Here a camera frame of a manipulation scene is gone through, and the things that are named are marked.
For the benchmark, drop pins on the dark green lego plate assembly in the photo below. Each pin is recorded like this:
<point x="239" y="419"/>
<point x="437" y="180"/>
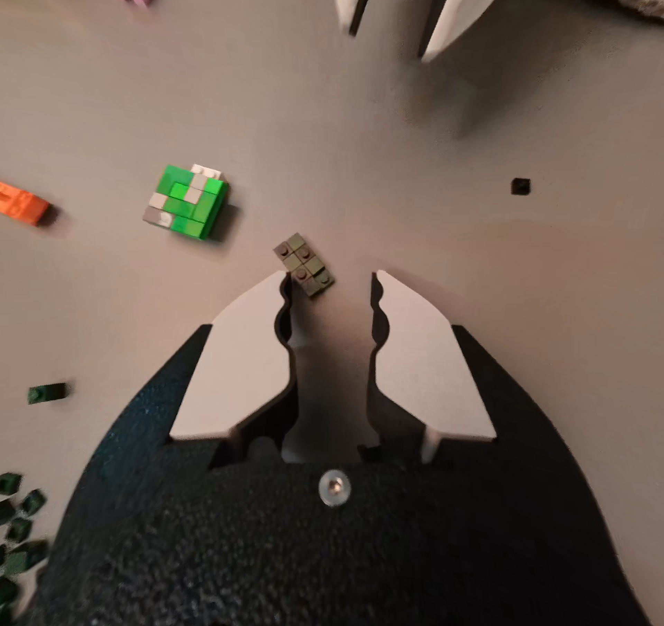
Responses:
<point x="305" y="265"/>

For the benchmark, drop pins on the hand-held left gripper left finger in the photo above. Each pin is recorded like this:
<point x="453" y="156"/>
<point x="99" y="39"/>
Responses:
<point x="238" y="371"/>

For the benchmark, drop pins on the pile of dark green lego pieces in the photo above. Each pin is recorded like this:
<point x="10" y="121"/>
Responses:
<point x="20" y="532"/>

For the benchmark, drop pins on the orange brick separator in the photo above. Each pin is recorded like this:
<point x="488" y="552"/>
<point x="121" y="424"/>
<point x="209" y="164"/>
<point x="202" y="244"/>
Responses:
<point x="23" y="205"/>

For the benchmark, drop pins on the bright green lego block assembly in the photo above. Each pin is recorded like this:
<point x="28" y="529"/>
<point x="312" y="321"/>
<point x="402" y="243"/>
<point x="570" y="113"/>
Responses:
<point x="186" y="203"/>

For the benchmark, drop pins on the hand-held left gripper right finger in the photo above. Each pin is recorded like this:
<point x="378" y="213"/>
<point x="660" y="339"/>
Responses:
<point x="425" y="371"/>

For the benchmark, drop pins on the single dark green lego brick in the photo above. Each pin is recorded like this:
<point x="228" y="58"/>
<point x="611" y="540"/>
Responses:
<point x="46" y="393"/>

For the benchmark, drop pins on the small black lego piece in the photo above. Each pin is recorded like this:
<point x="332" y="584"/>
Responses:
<point x="520" y="186"/>

